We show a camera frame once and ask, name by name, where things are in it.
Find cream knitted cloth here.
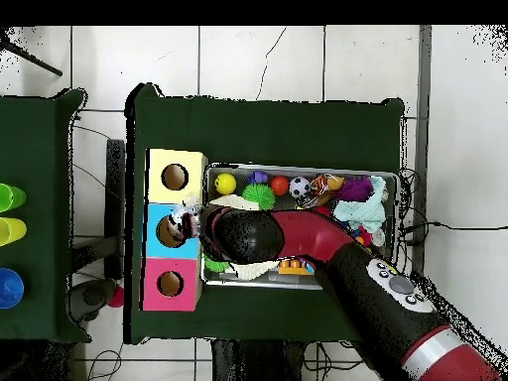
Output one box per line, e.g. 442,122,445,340
208,193,281,282

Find wooden box with three holes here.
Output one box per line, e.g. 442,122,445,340
138,147,209,313

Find silver mesh bin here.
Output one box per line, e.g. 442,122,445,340
199,162,400,294

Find yellow smiley ball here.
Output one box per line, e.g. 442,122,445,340
213,173,238,196

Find black stand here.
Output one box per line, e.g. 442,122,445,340
70,138,126,281

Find plain orange ball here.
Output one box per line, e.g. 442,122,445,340
270,175,290,196

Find red round knob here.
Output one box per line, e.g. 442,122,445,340
106,285,125,309

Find toy soccer ball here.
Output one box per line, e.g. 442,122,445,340
288,176,312,199

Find dark green table cloth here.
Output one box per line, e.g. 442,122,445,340
0,87,90,344
123,82,406,345

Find purple bumpy soft toy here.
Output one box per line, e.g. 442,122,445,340
336,175,375,202

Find mint knitted cloth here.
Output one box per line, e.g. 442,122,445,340
332,175,388,235

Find yellow plastic cup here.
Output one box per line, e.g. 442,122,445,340
0,216,28,247

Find green plastic cup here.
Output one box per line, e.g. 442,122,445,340
0,182,28,213

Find blue plastic cup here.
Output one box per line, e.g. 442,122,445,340
0,267,26,310

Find black tripod leg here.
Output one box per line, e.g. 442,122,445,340
0,39,64,77

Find green stringy puffer ball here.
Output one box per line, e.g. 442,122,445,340
241,183,277,210

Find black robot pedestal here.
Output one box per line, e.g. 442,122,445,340
211,338,307,381

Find black cable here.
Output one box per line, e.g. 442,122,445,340
404,220,508,235
84,342,124,381

